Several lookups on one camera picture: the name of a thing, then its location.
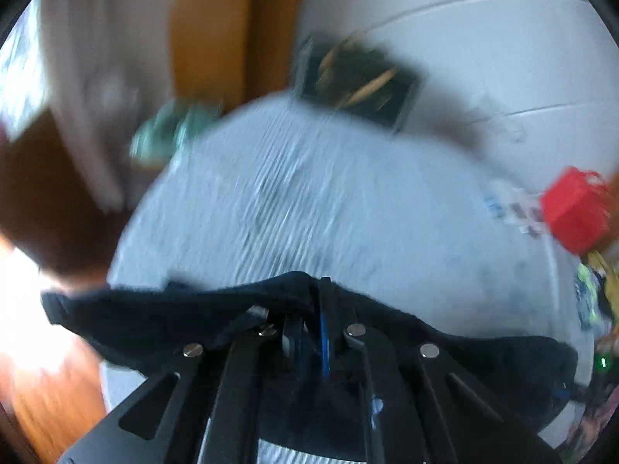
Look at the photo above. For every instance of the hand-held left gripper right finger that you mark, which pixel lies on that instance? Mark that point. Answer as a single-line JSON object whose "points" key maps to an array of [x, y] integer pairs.
{"points": [[324, 348]]}

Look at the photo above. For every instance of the dark framed picture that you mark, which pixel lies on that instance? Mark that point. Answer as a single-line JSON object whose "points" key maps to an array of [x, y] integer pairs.
{"points": [[358, 88]]}

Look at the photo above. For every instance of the colourful printed cloth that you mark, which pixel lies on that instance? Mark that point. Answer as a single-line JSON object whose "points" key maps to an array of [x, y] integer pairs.
{"points": [[597, 290]]}

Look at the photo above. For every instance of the bright window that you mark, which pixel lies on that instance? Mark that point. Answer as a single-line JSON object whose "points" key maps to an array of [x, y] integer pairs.
{"points": [[24, 67]]}

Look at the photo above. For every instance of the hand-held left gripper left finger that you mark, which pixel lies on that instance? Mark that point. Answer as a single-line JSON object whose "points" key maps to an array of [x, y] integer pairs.
{"points": [[296, 345]]}

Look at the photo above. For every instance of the brown wooden furniture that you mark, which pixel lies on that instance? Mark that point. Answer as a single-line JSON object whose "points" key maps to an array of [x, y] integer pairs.
{"points": [[53, 193]]}

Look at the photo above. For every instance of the beige curtain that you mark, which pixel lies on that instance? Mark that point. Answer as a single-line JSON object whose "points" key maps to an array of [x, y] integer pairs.
{"points": [[92, 106]]}

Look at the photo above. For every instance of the orange wooden panel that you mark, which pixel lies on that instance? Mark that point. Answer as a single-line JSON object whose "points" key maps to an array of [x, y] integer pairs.
{"points": [[213, 24]]}

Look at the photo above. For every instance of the red box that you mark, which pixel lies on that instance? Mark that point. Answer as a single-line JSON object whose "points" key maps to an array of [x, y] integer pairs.
{"points": [[575, 212]]}

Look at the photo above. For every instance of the dark blue jeans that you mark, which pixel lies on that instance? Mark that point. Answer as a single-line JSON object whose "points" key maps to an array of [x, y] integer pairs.
{"points": [[145, 321]]}

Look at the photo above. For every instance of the green patterned cloth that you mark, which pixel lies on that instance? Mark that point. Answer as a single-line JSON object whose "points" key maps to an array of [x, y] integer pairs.
{"points": [[174, 130]]}

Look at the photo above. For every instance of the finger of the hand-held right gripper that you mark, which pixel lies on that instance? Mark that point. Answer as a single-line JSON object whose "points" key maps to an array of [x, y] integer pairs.
{"points": [[566, 391]]}

